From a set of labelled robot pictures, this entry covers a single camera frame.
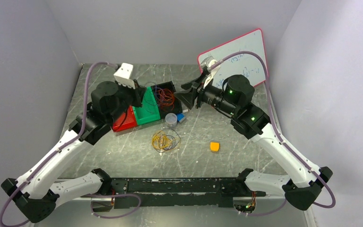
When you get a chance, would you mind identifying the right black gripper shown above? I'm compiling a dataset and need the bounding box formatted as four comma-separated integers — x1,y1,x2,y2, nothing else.
173,72,238,116

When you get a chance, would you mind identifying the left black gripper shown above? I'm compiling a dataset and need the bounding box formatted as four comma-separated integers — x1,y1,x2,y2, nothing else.
107,78,147,123

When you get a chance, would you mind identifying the orange cable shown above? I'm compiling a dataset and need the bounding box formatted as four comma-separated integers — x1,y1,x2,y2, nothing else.
157,89,176,110
157,89,176,112
158,91,175,111

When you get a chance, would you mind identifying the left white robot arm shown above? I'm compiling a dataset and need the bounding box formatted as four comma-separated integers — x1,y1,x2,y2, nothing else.
1,80,147,223

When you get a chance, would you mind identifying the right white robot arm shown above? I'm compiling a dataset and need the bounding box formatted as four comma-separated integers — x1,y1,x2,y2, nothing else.
174,75,333,210

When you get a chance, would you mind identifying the red plastic bin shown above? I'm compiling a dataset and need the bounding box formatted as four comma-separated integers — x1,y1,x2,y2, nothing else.
112,106,138,132

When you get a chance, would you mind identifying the black plastic bin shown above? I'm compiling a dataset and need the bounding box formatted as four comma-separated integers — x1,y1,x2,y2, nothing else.
151,81,183,119

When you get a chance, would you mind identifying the green plastic bin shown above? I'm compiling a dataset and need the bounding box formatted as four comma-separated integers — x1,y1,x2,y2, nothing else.
133,87,161,125

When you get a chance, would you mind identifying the blue eraser block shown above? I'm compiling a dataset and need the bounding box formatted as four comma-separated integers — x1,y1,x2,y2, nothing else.
176,113,185,122

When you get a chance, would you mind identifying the clear round container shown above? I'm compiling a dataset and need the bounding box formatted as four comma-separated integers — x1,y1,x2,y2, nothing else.
165,113,178,128

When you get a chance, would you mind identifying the orange yellow block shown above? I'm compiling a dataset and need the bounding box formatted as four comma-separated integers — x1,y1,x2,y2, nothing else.
209,141,220,152

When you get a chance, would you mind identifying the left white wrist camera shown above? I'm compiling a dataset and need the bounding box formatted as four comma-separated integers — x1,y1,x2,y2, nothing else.
114,62,136,89

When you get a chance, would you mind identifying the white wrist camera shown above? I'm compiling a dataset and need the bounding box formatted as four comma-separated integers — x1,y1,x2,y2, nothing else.
114,62,136,89
200,56,224,88

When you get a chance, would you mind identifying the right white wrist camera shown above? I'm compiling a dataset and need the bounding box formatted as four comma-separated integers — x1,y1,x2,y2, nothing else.
200,56,224,88

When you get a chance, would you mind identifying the yellow cable bundle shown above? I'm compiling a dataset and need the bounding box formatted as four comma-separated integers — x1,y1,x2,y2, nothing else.
151,131,174,151

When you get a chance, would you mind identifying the white board with red frame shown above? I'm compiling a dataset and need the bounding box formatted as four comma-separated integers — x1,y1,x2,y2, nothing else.
197,28,267,88

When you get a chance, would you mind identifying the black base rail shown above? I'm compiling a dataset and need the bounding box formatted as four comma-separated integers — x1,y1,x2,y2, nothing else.
93,177,266,209

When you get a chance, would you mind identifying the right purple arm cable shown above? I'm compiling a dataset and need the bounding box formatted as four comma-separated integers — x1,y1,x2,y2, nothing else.
208,51,336,218

